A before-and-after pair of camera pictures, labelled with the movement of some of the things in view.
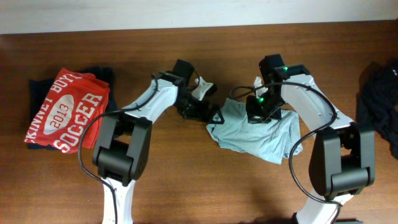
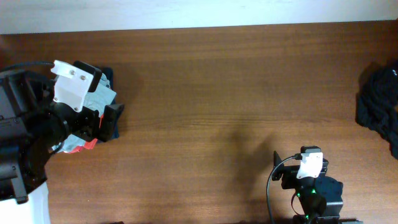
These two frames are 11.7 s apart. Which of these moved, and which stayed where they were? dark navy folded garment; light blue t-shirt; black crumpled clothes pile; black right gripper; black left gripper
Moved: black left gripper; black right gripper; light blue t-shirt
Stayed: black crumpled clothes pile; dark navy folded garment
